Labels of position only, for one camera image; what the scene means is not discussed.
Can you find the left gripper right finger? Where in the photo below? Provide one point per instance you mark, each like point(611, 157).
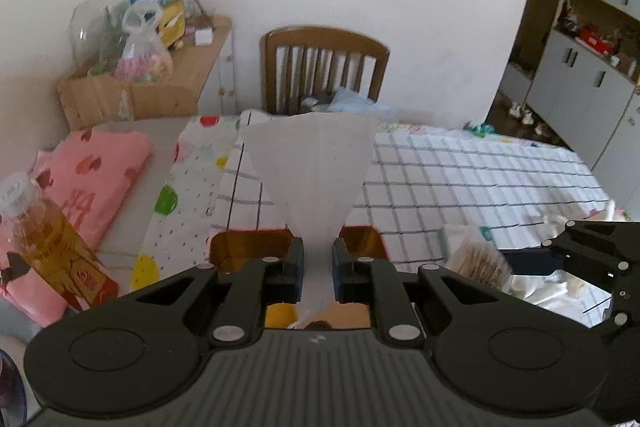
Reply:
point(376, 284)

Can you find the wooden chair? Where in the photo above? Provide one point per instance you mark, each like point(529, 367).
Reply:
point(307, 61)

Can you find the white tissue paper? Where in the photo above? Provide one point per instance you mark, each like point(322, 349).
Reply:
point(313, 167)

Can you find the white plush unicorn toy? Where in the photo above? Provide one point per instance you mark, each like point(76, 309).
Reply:
point(610, 213)

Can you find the plastic bag of items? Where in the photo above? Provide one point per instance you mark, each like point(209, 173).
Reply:
point(144, 57)

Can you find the yellow drink bottle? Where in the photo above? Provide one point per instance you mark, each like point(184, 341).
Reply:
point(45, 239)

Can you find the white gauze cloth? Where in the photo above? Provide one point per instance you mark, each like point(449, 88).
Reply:
point(564, 294)

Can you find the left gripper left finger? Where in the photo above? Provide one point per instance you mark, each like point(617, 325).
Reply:
point(253, 272)

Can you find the clear plastic bag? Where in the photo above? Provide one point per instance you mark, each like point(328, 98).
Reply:
point(469, 251)

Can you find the white wall cabinets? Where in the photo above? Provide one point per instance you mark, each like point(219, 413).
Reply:
point(573, 74)

